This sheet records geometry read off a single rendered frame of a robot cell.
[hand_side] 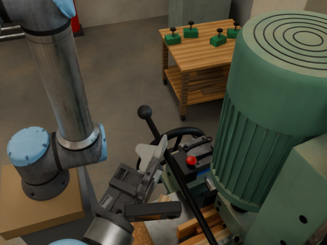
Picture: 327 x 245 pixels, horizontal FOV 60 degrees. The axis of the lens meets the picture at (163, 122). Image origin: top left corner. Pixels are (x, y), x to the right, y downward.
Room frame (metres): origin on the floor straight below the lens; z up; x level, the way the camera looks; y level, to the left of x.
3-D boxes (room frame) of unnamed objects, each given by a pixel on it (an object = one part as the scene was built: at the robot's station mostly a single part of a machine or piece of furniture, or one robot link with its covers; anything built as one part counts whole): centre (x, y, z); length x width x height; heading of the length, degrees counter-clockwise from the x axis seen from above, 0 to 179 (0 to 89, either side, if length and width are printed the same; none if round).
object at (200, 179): (0.50, -0.10, 0.91); 0.15 x 0.14 x 0.09; 116
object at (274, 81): (0.33, -0.18, 1.32); 0.18 x 0.18 x 0.31
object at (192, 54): (1.92, -0.35, 0.32); 0.66 x 0.57 x 0.64; 107
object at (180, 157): (0.50, -0.09, 0.99); 0.13 x 0.11 x 0.06; 116
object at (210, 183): (0.41, -0.14, 0.95); 0.09 x 0.07 x 0.09; 116
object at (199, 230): (0.35, -0.19, 0.92); 0.23 x 0.02 x 0.04; 116
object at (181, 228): (0.35, -0.14, 0.93); 0.22 x 0.01 x 0.06; 116
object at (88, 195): (0.65, 0.49, 0.27); 0.30 x 0.30 x 0.55; 18
